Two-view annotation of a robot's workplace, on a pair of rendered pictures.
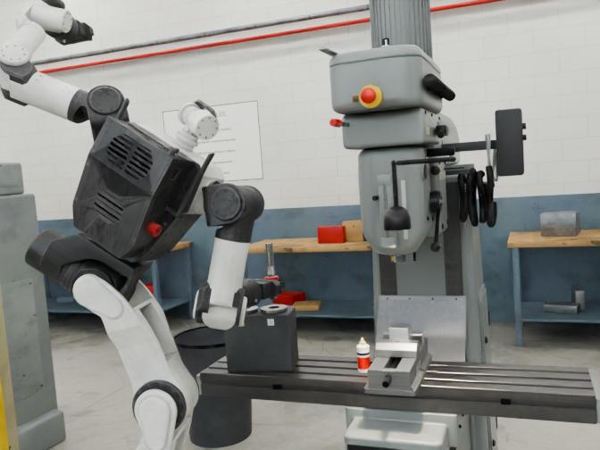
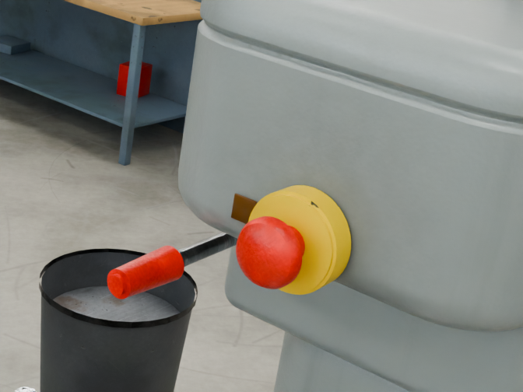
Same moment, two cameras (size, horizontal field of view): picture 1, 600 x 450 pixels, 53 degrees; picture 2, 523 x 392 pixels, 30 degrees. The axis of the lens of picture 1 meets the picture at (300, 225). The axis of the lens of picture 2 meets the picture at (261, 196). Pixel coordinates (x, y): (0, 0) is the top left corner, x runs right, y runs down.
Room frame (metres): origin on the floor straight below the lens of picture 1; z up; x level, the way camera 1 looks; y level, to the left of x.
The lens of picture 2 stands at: (1.12, -0.28, 1.98)
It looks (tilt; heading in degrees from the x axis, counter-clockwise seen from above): 21 degrees down; 11
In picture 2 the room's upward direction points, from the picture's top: 10 degrees clockwise
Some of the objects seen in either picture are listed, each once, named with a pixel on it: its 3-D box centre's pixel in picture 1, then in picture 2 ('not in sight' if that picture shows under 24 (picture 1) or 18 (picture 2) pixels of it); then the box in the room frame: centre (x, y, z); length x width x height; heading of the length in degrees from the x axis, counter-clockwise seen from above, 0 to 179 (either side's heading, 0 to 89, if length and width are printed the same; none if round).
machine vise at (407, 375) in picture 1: (399, 356); not in sight; (1.82, -0.28, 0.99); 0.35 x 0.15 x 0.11; 160
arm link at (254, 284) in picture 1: (254, 291); not in sight; (1.91, 0.16, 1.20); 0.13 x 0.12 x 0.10; 54
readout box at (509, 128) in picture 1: (512, 143); not in sight; (2.01, -0.71, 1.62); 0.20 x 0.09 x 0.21; 159
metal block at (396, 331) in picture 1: (400, 335); not in sight; (1.85, -0.29, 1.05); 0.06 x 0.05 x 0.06; 70
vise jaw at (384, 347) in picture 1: (397, 348); not in sight; (1.79, -0.27, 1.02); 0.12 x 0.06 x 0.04; 70
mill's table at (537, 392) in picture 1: (383, 382); not in sight; (1.87, -0.23, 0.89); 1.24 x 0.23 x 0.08; 69
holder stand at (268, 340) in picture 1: (262, 337); not in sight; (1.99, 0.16, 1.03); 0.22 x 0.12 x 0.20; 80
